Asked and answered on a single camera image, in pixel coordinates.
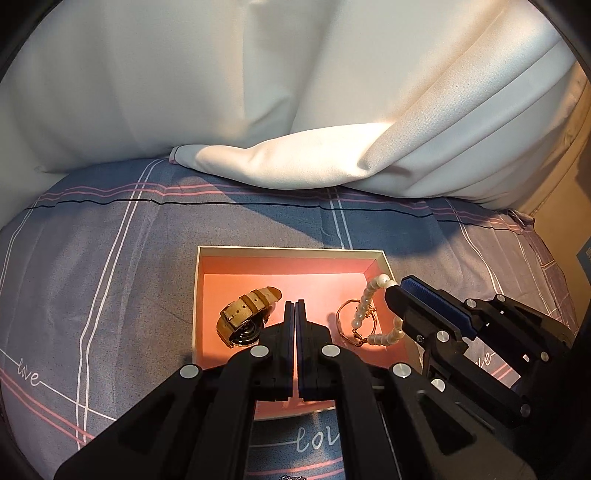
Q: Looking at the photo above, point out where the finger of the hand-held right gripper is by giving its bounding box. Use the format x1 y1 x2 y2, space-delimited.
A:
385 282 555 428
401 276 575 354

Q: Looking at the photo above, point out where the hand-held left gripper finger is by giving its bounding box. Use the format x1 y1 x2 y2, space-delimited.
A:
297 299 539 480
53 300 296 480

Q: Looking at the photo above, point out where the pink-lined cardboard box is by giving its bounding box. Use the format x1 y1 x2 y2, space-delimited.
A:
191 246 426 421

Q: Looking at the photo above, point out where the white pearl bracelet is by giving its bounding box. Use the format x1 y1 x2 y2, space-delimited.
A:
351 273 404 348

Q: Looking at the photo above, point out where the thin gold bangle with charm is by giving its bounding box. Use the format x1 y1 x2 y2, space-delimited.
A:
336 299 384 348

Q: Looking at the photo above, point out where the grey-blue plaid bedsheet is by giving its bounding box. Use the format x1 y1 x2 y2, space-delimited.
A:
0 157 578 480

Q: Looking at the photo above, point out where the white curtain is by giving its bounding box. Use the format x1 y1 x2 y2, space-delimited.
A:
0 0 578 213

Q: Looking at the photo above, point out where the tan strap wristwatch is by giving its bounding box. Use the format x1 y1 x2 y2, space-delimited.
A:
217 286 283 348

